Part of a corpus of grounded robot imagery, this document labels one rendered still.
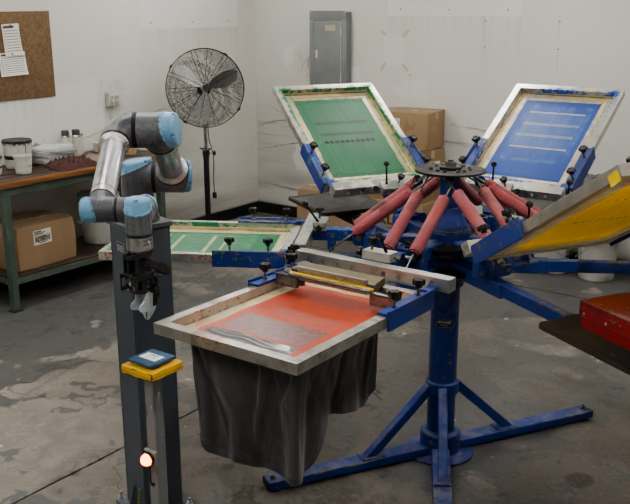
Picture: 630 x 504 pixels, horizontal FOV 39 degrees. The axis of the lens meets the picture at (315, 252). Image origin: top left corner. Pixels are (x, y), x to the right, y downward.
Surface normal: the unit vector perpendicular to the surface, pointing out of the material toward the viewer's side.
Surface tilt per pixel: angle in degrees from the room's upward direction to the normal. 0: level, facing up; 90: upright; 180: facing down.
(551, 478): 0
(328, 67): 90
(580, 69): 90
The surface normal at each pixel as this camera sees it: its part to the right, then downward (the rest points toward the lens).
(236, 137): 0.81, 0.15
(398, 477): 0.00, -0.96
